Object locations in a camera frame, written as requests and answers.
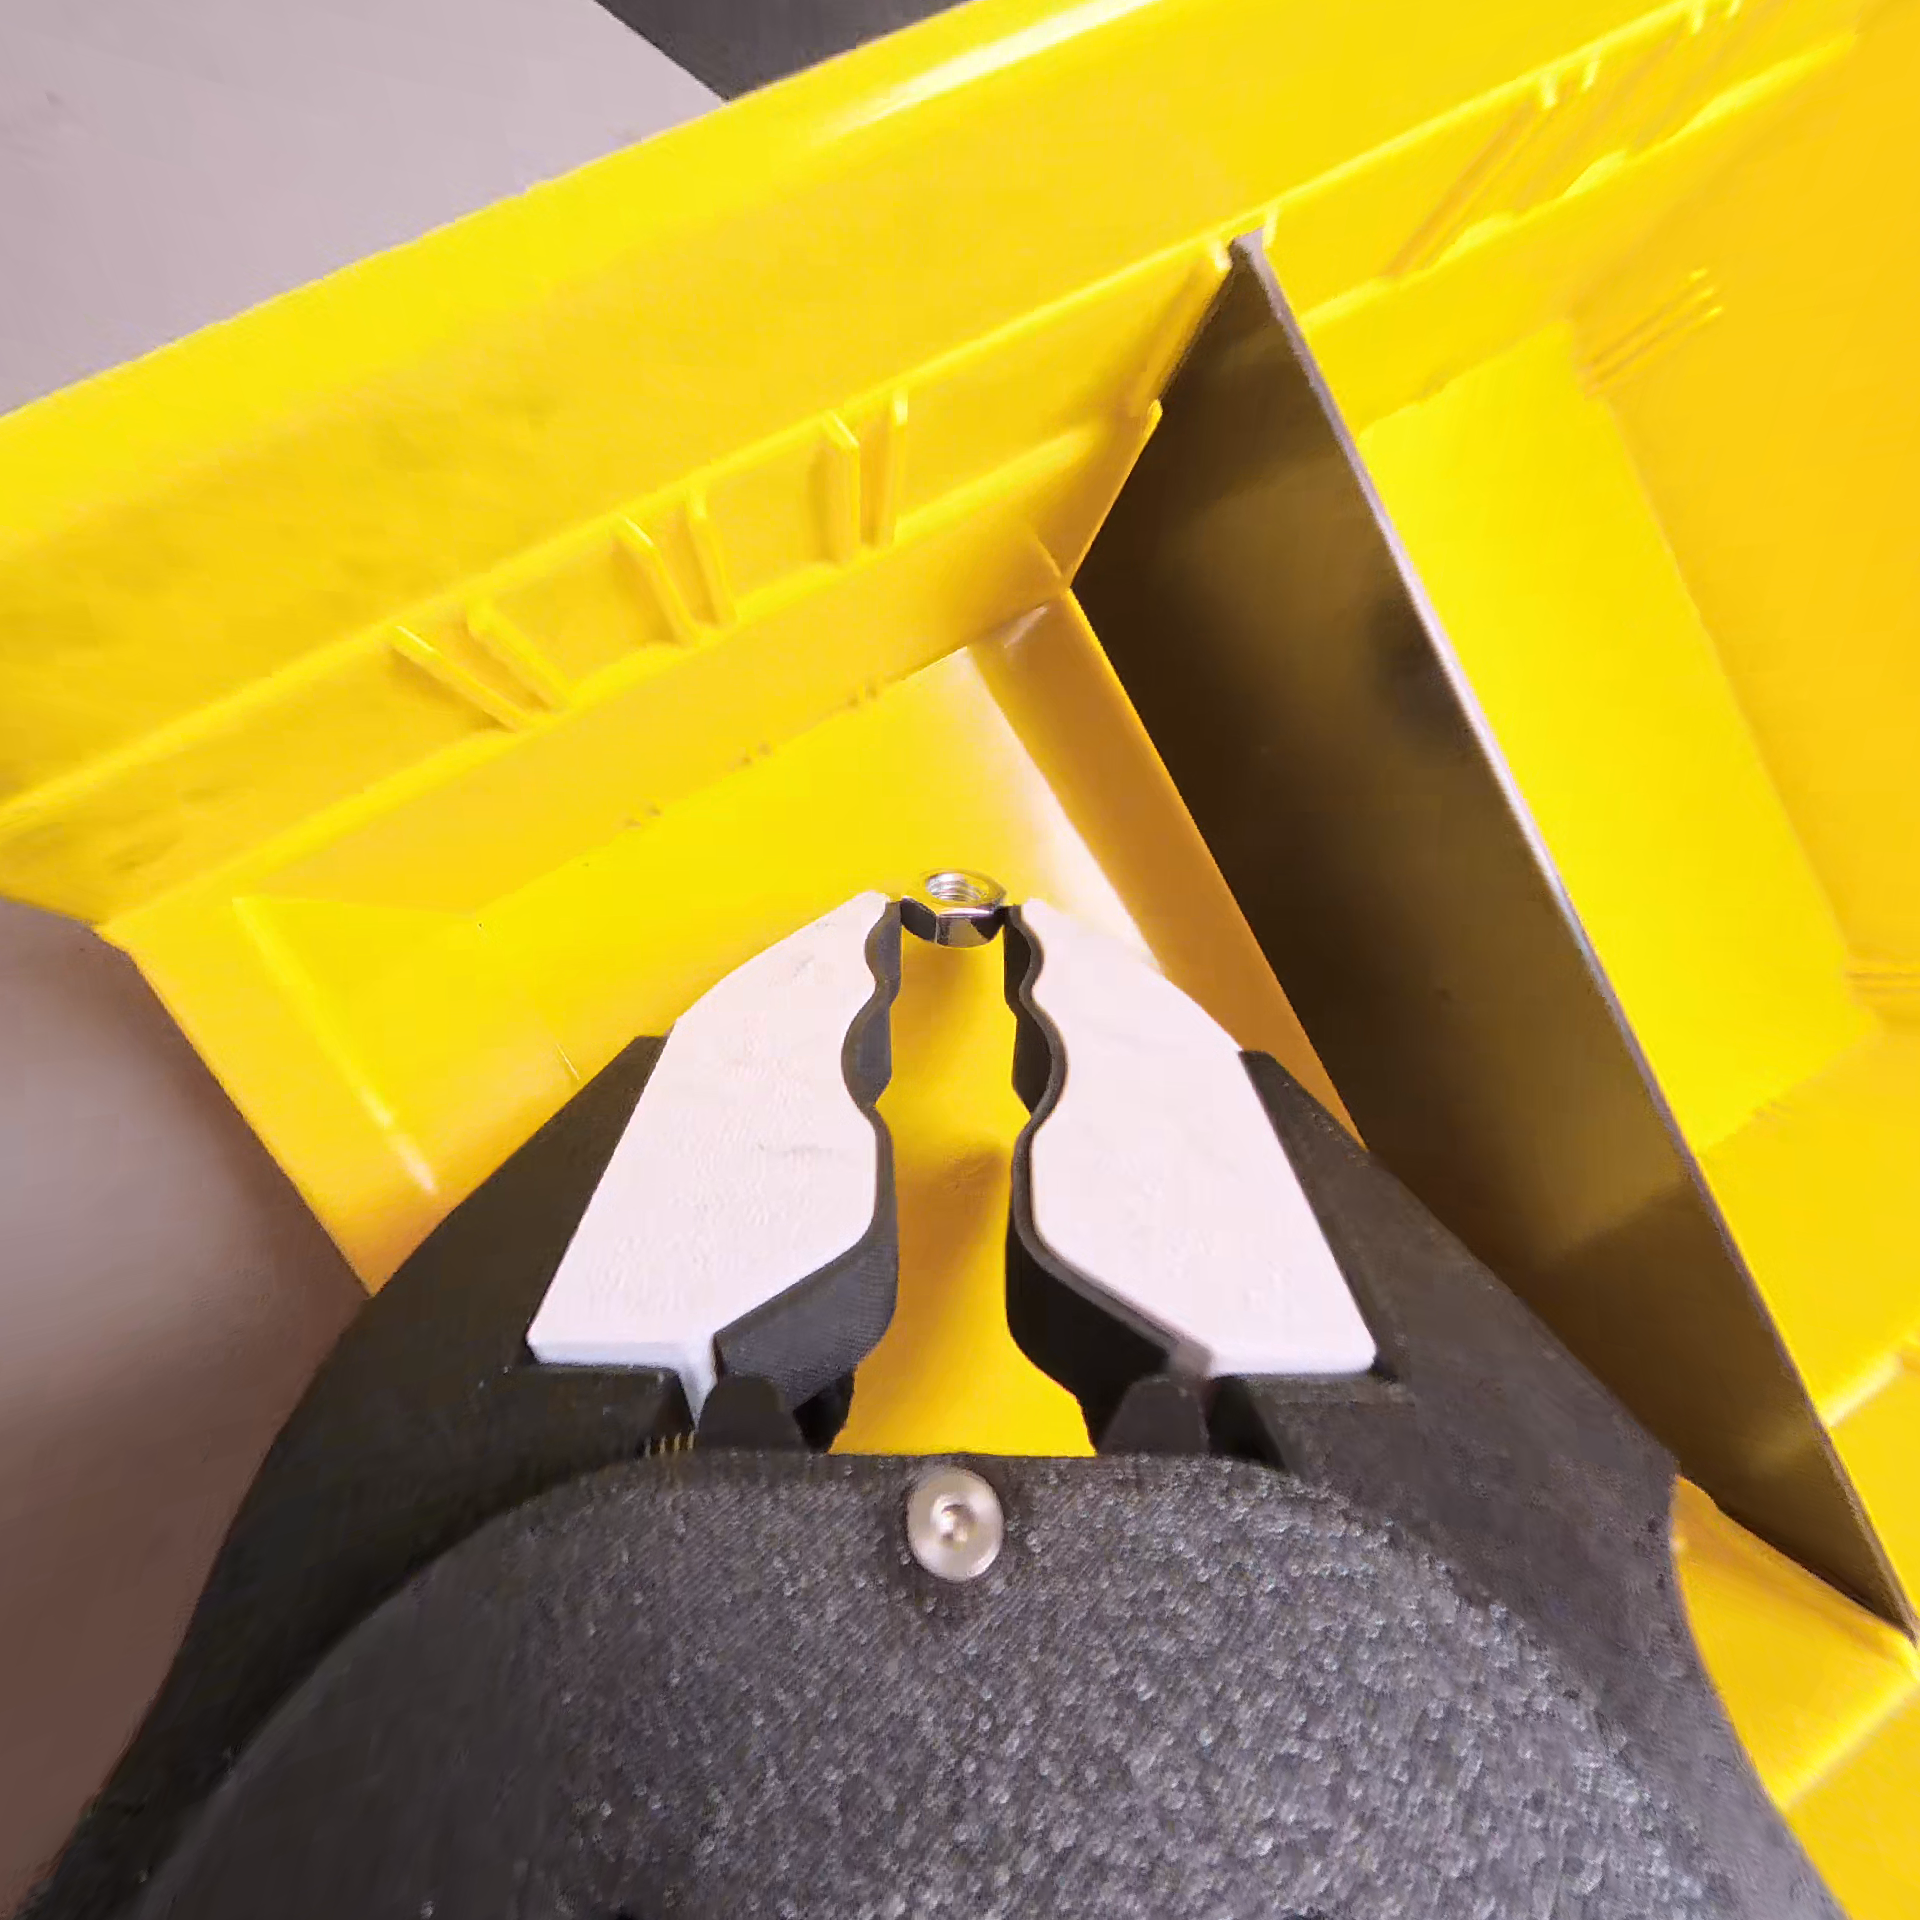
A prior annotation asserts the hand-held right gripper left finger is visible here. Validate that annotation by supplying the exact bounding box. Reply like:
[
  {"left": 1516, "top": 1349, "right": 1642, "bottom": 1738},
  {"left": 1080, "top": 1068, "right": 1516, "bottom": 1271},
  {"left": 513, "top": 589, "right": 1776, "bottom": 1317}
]
[{"left": 527, "top": 891, "right": 905, "bottom": 1423}]

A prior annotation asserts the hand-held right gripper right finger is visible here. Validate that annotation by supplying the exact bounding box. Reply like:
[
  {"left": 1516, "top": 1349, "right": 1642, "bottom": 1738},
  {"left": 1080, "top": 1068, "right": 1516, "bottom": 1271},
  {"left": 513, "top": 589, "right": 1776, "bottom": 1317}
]
[{"left": 1002, "top": 895, "right": 1379, "bottom": 1432}]

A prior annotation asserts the silver hex nut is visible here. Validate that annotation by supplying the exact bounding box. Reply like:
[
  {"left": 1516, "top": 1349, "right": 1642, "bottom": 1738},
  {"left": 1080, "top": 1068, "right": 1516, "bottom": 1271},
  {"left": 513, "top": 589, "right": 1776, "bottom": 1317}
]
[{"left": 896, "top": 864, "right": 1011, "bottom": 951}]

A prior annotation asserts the yellow plastic bin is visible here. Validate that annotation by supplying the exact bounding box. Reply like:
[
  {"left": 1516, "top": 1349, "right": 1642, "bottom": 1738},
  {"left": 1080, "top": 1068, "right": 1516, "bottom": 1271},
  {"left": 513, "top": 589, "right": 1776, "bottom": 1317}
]
[{"left": 0, "top": 0, "right": 1920, "bottom": 1920}]

